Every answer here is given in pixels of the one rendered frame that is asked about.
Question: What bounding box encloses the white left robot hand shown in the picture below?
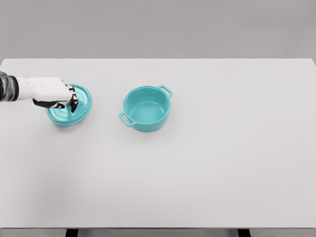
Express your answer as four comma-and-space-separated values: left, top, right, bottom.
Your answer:
31, 77, 79, 114

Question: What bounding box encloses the teal pot lid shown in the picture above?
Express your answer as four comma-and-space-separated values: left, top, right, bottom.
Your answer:
46, 84, 93, 126

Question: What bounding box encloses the teal pot with handles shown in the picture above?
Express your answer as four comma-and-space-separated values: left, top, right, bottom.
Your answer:
119, 84, 174, 133

